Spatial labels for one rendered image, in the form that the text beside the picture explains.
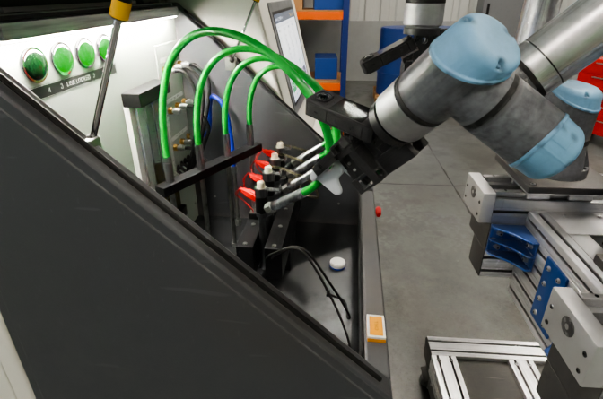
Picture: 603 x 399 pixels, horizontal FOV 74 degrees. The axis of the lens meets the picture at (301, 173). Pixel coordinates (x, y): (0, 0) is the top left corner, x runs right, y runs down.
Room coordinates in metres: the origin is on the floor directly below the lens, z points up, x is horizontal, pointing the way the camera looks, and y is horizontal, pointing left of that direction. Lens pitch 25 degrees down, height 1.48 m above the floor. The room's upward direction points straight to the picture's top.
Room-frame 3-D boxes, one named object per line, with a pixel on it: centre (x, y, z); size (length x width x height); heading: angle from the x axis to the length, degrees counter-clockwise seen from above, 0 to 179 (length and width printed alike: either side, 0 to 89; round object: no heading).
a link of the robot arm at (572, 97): (0.99, -0.67, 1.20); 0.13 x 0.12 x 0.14; 35
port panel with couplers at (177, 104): (1.03, 0.32, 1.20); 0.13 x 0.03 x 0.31; 173
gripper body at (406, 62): (0.84, -0.25, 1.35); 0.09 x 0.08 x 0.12; 83
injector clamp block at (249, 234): (0.87, 0.07, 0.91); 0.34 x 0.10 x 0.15; 173
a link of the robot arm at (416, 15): (0.84, -0.24, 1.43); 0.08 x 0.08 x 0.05
